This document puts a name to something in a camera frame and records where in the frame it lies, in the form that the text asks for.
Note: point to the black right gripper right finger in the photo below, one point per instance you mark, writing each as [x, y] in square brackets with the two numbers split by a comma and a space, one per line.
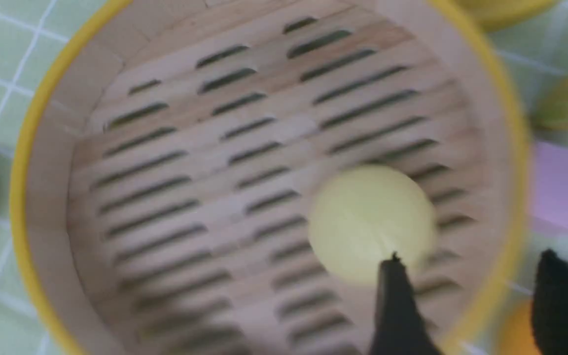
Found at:
[550, 305]

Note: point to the pink foam cube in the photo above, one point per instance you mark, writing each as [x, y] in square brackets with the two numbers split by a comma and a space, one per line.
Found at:
[549, 206]

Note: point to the orange toy mango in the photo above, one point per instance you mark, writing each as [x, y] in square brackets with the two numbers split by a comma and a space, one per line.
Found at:
[515, 335]

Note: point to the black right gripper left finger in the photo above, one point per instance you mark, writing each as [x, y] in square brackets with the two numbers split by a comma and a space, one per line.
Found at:
[400, 329]

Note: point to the bamboo steamer tray yellow rim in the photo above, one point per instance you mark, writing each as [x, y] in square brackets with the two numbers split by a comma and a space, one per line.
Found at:
[168, 162]

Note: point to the woven bamboo steamer lid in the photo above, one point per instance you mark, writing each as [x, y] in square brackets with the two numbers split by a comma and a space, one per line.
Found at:
[494, 15]

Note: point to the pale yellow bun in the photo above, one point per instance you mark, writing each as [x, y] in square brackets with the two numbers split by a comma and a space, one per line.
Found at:
[366, 215]

